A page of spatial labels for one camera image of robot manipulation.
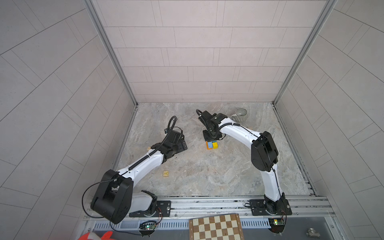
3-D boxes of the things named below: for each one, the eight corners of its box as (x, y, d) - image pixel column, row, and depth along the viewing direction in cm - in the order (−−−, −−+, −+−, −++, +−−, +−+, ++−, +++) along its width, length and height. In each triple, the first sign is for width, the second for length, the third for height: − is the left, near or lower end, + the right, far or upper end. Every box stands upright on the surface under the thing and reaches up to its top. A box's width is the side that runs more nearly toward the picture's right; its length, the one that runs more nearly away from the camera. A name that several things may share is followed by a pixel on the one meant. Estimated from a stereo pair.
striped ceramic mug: (231, 124, 107) (233, 118, 102) (230, 113, 113) (231, 108, 108) (246, 124, 107) (249, 118, 102) (244, 113, 113) (246, 108, 108)
